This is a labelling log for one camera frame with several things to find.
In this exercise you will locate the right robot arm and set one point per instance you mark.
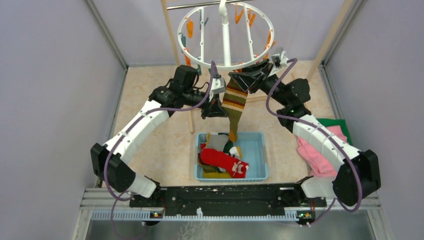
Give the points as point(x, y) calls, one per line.
point(358, 172)

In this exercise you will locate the red striped sock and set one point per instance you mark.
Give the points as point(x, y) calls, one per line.
point(235, 167)

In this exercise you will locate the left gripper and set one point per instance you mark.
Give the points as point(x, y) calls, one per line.
point(214, 108)

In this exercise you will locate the orange clothes peg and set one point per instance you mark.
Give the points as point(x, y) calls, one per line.
point(189, 27)

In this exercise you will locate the light blue plastic basket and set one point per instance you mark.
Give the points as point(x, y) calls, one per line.
point(253, 149)

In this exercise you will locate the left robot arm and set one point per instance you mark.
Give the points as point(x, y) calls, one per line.
point(111, 159)

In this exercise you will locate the dark green sock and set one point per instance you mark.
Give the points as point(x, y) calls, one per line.
point(229, 144)

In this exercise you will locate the green cloth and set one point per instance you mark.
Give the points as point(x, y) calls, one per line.
point(334, 124)

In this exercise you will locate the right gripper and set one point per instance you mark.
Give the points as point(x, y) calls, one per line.
point(249, 79)

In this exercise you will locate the olive striped sock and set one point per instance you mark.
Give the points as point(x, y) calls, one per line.
point(206, 168)

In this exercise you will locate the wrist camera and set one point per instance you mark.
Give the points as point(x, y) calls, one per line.
point(279, 58)
point(218, 85)

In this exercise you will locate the pink cloth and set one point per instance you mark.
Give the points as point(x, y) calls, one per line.
point(320, 166)

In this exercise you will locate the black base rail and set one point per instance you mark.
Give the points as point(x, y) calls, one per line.
point(243, 200)

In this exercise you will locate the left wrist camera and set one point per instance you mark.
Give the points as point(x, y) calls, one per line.
point(218, 85)

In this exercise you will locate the yellow sock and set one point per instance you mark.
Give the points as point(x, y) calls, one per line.
point(219, 173)

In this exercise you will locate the light grey sock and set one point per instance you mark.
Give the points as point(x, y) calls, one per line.
point(216, 141)

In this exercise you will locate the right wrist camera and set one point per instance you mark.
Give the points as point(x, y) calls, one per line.
point(279, 58)

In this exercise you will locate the white round sock hanger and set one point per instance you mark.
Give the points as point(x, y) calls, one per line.
point(236, 32)

